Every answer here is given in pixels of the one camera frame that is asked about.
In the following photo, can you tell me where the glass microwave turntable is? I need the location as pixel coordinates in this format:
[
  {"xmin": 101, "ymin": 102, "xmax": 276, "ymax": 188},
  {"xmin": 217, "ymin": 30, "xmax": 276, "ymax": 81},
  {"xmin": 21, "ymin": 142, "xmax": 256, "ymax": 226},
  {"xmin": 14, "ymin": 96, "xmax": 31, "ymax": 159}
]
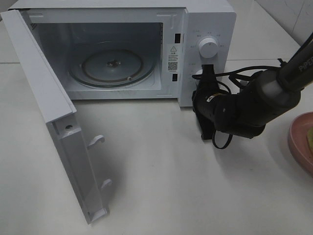
[{"xmin": 69, "ymin": 49, "xmax": 157, "ymax": 88}]

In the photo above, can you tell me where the lower white timer knob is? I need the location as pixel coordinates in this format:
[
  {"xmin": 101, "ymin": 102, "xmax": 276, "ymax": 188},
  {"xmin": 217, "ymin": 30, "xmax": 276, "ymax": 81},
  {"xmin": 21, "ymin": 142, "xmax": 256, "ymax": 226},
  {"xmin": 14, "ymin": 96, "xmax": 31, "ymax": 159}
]
[{"xmin": 193, "ymin": 69, "xmax": 203, "ymax": 84}]

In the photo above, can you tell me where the upper white power knob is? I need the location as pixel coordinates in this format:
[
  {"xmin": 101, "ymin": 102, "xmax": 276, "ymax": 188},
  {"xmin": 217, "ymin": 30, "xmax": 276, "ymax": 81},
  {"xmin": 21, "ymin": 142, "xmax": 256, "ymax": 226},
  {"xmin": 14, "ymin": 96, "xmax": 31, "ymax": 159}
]
[{"xmin": 199, "ymin": 36, "xmax": 219, "ymax": 58}]

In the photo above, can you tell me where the white microwave door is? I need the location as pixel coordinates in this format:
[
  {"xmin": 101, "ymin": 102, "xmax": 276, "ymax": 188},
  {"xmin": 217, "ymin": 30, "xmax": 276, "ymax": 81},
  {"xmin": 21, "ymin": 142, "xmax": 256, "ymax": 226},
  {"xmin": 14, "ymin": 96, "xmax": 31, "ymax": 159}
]
[{"xmin": 1, "ymin": 10, "xmax": 109, "ymax": 224}]

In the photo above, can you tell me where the sandwich with lettuce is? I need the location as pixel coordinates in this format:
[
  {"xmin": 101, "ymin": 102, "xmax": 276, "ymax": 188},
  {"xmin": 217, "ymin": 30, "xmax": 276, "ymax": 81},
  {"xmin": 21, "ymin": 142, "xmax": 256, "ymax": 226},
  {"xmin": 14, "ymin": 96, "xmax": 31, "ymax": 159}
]
[{"xmin": 306, "ymin": 127, "xmax": 313, "ymax": 155}]

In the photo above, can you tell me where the white microwave oven body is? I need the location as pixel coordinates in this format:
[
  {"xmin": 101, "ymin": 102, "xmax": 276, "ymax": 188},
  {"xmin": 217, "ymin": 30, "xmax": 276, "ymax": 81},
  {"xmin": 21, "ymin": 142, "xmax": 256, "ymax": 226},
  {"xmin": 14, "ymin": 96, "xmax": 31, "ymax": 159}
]
[{"xmin": 7, "ymin": 0, "xmax": 236, "ymax": 107}]

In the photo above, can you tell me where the pink round plate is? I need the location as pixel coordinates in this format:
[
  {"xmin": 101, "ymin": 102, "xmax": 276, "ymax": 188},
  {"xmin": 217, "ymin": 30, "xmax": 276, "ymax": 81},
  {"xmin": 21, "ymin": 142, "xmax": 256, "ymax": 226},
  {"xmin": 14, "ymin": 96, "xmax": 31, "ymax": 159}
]
[{"xmin": 288, "ymin": 112, "xmax": 313, "ymax": 177}]

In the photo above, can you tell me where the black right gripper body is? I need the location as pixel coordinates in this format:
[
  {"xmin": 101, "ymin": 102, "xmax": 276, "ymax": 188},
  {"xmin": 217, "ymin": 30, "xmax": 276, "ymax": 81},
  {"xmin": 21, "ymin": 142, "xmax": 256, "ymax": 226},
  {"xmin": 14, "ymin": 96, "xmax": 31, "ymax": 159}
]
[{"xmin": 192, "ymin": 65, "xmax": 222, "ymax": 140}]

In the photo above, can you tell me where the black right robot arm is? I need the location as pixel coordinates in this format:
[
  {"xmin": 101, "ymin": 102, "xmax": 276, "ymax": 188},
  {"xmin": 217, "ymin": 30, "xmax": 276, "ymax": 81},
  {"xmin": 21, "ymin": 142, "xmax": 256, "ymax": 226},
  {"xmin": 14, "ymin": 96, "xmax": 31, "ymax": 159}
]
[{"xmin": 192, "ymin": 36, "xmax": 313, "ymax": 141}]

